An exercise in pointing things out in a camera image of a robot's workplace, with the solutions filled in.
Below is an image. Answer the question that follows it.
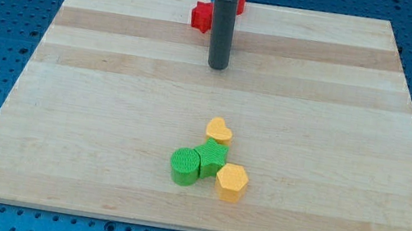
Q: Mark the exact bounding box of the green cylinder block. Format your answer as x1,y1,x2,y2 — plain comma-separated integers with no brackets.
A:
170,147,201,187

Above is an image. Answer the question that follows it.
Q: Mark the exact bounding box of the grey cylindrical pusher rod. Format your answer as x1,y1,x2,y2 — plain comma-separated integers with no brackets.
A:
208,0,238,70

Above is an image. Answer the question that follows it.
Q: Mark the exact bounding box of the green star block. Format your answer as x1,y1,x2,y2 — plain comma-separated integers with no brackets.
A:
194,138,229,179

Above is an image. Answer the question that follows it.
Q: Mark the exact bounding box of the yellow hexagon block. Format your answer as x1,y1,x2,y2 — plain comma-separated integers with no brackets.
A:
215,163,249,203

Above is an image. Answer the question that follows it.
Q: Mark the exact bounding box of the wooden board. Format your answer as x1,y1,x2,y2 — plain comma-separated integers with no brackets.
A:
0,0,412,231

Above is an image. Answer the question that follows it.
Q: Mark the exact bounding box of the red block behind rod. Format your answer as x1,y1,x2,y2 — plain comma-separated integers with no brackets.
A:
236,0,246,16

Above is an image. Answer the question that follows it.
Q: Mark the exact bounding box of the red star block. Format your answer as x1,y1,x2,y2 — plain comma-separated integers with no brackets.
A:
190,2,214,33

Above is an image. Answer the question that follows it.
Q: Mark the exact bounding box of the yellow heart block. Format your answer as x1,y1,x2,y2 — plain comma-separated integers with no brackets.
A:
205,116,233,146

